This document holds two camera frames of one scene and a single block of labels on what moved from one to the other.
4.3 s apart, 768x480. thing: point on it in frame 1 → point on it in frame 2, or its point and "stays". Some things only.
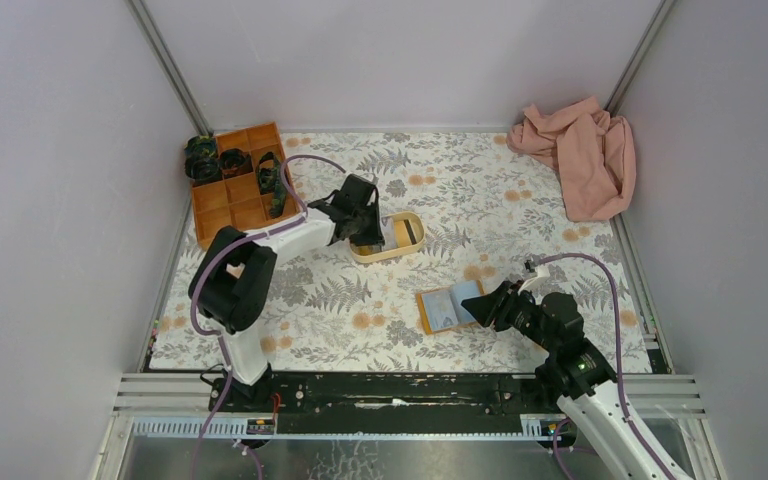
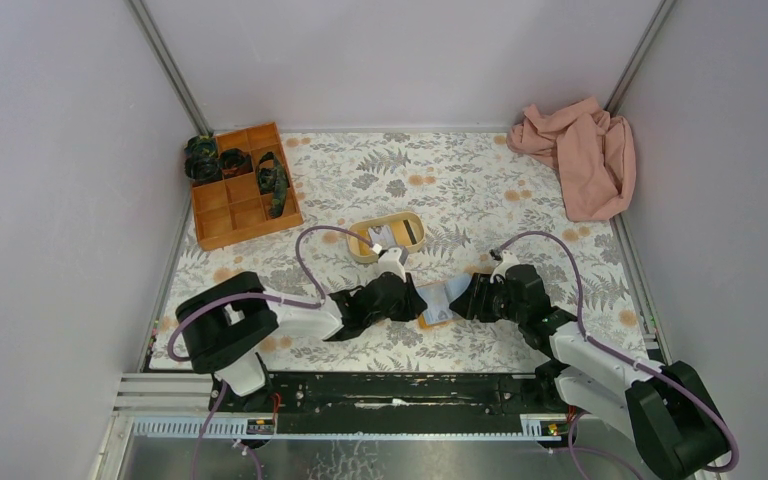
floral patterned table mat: (464, 214) stays
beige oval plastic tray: (373, 252) stays
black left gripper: (364, 220) → (404, 296)
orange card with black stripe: (404, 233) stays
